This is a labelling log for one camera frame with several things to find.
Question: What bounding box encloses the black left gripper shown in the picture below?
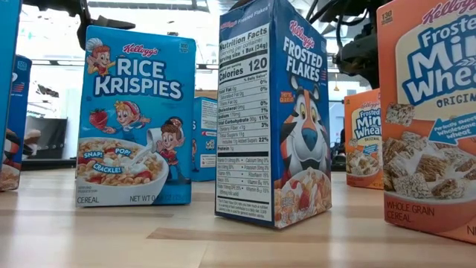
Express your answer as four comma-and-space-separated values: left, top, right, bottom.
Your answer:
76, 7, 137, 51

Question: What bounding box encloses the Rice Krispies cereal box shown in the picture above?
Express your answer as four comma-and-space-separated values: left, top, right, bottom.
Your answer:
75, 25, 197, 208
0, 0, 22, 157
191, 96, 219, 182

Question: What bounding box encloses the Frosted Flakes cereal box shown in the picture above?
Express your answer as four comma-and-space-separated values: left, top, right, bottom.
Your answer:
214, 0, 333, 229
0, 54, 33, 193

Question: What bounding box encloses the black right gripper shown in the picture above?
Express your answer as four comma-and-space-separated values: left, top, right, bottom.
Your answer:
333, 24, 380, 89

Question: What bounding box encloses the Frosted Mini Wheats cereal box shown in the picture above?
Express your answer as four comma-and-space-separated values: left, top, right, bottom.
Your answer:
344, 88, 385, 190
376, 0, 476, 245

